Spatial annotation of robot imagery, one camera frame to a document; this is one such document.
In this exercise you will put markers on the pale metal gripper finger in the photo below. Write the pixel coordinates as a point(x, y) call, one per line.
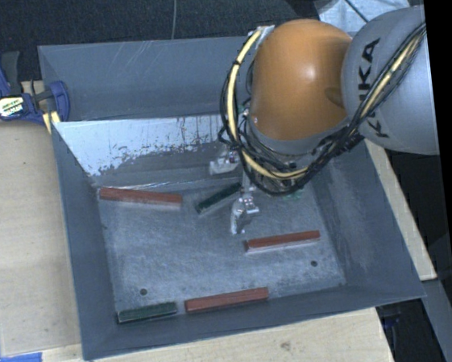
point(247, 206)
point(222, 165)

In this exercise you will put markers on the dark green flat block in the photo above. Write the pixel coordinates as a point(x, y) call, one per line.
point(147, 312)
point(216, 198)

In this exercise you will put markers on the red-brown flat block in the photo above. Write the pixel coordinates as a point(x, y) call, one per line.
point(140, 197)
point(226, 299)
point(282, 240)

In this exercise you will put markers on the grey metal bin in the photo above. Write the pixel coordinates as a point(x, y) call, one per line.
point(176, 242)

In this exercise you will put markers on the pale brown flat board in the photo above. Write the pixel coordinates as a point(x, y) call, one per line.
point(26, 239)

